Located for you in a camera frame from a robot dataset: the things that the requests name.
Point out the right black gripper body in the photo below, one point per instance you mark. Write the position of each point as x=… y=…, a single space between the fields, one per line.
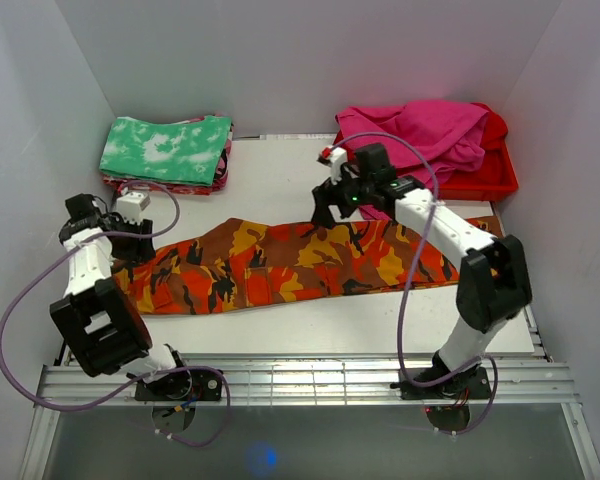
x=349 y=194

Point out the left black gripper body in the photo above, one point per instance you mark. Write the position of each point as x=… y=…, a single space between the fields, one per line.
x=131 y=248

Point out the orange camouflage trousers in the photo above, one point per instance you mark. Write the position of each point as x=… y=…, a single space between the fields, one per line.
x=241 y=264

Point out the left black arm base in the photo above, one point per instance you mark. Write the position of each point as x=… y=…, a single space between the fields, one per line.
x=195 y=385

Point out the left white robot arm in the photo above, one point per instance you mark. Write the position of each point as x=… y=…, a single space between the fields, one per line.
x=97 y=321

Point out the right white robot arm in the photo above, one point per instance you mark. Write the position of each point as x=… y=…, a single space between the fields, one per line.
x=493 y=285

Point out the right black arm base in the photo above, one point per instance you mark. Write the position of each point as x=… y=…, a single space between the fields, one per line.
x=471 y=384

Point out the pink patterned folded trousers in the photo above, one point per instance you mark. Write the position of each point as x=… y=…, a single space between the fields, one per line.
x=224 y=160

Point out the red plastic tray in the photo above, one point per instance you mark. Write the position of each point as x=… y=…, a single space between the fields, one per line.
x=493 y=182

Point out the red garment in tray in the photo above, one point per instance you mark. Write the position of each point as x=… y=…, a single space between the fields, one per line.
x=497 y=125

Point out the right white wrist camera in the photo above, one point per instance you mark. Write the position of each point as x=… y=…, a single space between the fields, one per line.
x=334 y=158

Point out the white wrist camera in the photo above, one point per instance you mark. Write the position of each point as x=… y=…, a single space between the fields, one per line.
x=334 y=158
x=130 y=206

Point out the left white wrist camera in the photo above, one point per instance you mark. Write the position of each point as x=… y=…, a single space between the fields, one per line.
x=130 y=206

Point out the aluminium rail frame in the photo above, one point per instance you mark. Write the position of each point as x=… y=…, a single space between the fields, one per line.
x=328 y=352

